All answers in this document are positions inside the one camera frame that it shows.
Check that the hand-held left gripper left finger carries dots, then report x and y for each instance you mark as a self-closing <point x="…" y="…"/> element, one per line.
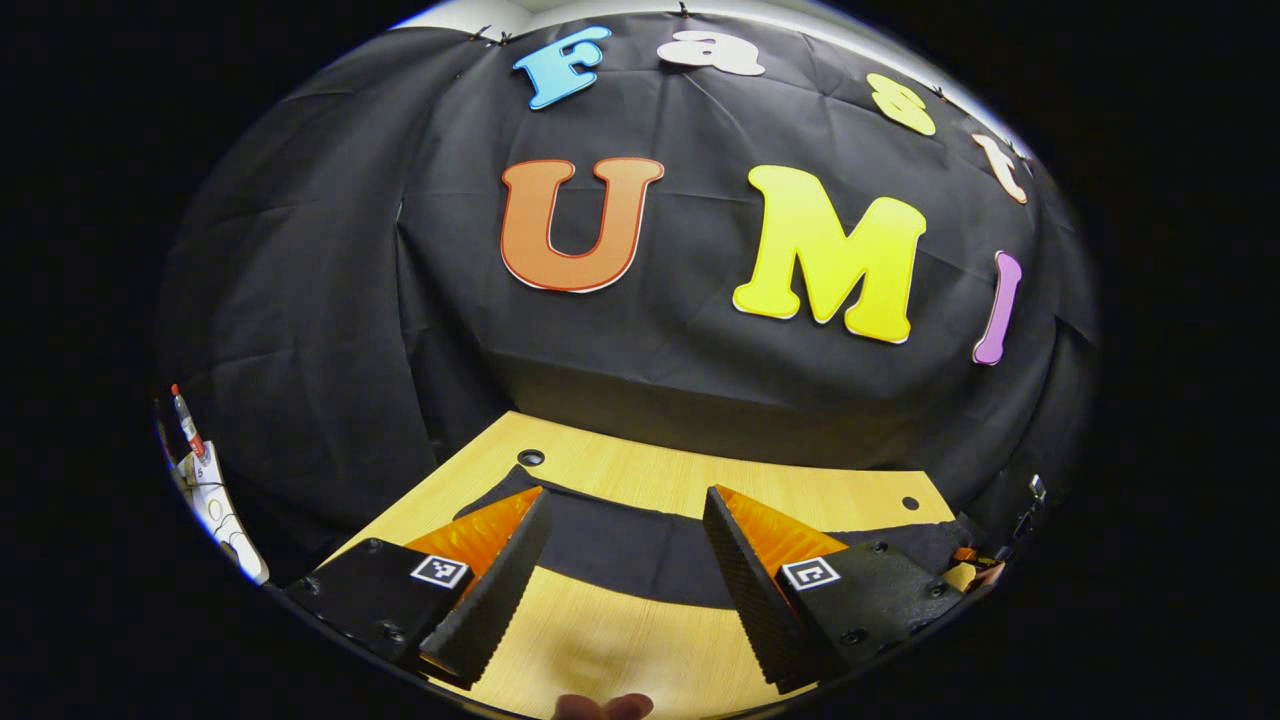
<point x="500" y="600"/>

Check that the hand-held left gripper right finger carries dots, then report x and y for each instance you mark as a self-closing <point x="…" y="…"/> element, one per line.
<point x="750" y="600"/>

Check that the black jeans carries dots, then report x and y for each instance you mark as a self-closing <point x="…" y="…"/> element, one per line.
<point x="630" y="545"/>

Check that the black backdrop cloth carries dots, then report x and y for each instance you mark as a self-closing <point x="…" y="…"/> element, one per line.
<point x="640" y="370"/>

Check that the white plastic object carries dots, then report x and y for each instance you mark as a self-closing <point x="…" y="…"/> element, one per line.
<point x="225" y="520"/>

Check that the red-capped bottle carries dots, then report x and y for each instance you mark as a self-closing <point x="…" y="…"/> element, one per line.
<point x="188" y="425"/>

